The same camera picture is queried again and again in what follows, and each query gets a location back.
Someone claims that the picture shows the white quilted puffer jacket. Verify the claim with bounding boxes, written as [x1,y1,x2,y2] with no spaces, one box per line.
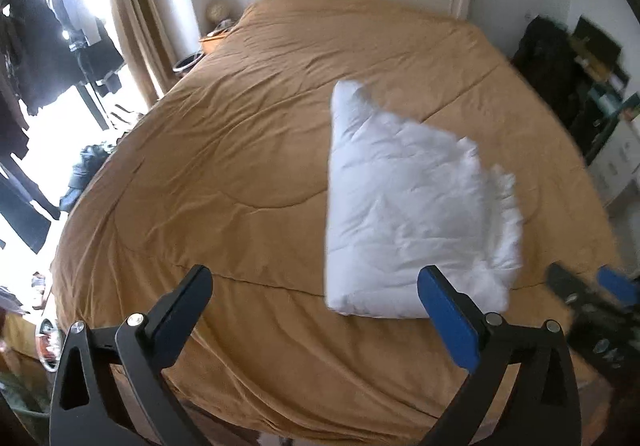
[324,80,523,319]

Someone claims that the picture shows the dark clothes pile on floor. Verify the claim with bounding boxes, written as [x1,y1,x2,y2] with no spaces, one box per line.
[58,143,115,213]

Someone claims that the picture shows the dark clothes on rack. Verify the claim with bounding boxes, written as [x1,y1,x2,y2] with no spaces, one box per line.
[1,0,125,253]

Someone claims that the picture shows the white vanity dresser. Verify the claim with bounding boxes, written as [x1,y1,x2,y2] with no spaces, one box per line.
[587,93,639,206]

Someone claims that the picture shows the black backpack on desk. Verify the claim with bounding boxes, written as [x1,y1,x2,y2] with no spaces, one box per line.
[512,16,602,155]

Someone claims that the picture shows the black computer monitor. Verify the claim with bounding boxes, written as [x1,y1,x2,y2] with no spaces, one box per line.
[572,15,622,69]

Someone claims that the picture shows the mustard brown bed comforter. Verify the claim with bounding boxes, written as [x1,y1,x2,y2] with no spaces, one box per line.
[51,0,620,445]

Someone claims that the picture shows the wooden nightstand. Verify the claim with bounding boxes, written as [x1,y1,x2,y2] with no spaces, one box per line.
[200,28,232,54]

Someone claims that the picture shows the woven ball lamp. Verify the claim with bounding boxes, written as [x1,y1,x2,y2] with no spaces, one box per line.
[205,0,231,25]

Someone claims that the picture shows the beige window curtain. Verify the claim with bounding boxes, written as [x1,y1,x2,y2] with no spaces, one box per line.
[110,0,177,107]

